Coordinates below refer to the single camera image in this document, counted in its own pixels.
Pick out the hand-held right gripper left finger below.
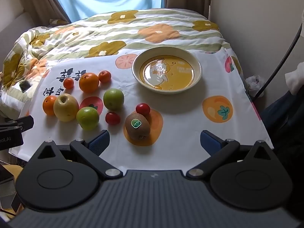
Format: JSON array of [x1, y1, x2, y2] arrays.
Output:
[[28, 130, 121, 179]]

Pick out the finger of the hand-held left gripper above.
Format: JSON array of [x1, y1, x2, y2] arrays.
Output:
[[0, 115, 34, 133]]

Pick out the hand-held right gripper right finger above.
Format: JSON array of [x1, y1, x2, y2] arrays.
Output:
[[186, 130, 277, 179]]

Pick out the red cherry tomato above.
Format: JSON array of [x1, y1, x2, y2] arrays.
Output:
[[105, 112, 121, 125], [135, 103, 151, 115]]

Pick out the green apple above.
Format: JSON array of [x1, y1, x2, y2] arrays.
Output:
[[103, 88, 125, 111], [76, 107, 100, 131]]

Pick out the orange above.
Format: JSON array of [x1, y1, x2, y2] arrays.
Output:
[[42, 95, 57, 116], [79, 72, 100, 93]]

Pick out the brown kiwi with green sticker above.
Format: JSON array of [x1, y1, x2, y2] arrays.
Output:
[[125, 113, 151, 141]]

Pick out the yellow apple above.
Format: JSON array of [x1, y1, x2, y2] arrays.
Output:
[[53, 93, 79, 122]]

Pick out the cream bowl with yellow inside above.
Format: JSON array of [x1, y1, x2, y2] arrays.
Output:
[[132, 46, 202, 93]]

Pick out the small black device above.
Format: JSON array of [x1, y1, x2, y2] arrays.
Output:
[[18, 81, 31, 93]]

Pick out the white fruit printed cloth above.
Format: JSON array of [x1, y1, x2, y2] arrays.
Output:
[[8, 45, 275, 169]]

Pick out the cardboard box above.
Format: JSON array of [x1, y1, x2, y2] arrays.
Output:
[[0, 163, 24, 216]]

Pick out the clear plastic bag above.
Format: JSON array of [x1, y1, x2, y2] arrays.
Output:
[[245, 75, 265, 98]]

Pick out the dark clothing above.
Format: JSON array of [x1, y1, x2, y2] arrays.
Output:
[[261, 90, 304, 219]]

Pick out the floral striped blanket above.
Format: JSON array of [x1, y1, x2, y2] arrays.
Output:
[[0, 9, 245, 119]]

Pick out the black cable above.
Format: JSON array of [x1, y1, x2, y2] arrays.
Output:
[[252, 17, 304, 99]]

